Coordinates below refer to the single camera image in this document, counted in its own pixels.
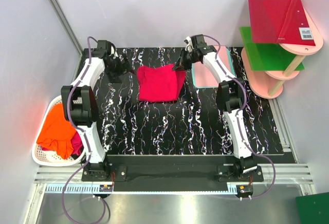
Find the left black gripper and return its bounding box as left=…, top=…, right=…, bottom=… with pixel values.
left=105, top=53, right=135, bottom=83

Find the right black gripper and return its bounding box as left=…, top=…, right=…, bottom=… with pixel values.
left=172, top=49, right=198, bottom=72

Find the crimson red t shirt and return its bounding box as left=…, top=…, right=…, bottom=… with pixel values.
left=137, top=64, right=186, bottom=102

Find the pink board teal edge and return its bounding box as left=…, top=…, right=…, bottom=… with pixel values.
left=191, top=46, right=235, bottom=88

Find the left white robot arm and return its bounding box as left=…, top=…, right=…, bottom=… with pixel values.
left=61, top=40, right=134, bottom=181

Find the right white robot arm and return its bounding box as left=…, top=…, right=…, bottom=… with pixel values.
left=172, top=34, right=258, bottom=181

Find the green acrylic sheet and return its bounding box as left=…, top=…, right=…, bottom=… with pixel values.
left=240, top=27, right=296, bottom=71

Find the pink wooden tiered shelf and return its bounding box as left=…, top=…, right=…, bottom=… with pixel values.
left=240, top=0, right=323, bottom=99

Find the magenta t shirt in basket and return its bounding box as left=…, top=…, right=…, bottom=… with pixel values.
left=37, top=132, right=83, bottom=159

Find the orange t shirt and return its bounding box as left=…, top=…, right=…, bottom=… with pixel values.
left=36, top=103, right=76, bottom=143

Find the white plastic laundry basket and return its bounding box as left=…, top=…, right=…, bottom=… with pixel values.
left=32, top=96, right=85, bottom=167

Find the red acrylic sheet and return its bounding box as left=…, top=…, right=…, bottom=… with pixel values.
left=248, top=0, right=315, bottom=46

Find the dark green board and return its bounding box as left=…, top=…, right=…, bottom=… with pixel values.
left=296, top=192, right=329, bottom=224

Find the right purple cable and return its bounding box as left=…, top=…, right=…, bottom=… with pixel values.
left=203, top=34, right=277, bottom=200

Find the purple cable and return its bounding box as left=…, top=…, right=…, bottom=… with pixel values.
left=203, top=34, right=277, bottom=200
left=61, top=36, right=112, bottom=224

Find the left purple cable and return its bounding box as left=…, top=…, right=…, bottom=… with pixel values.
left=61, top=36, right=112, bottom=224

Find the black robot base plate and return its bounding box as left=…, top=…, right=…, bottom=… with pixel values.
left=82, top=154, right=294, bottom=193

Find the aluminium frame rail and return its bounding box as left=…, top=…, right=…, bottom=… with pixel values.
left=35, top=0, right=83, bottom=52

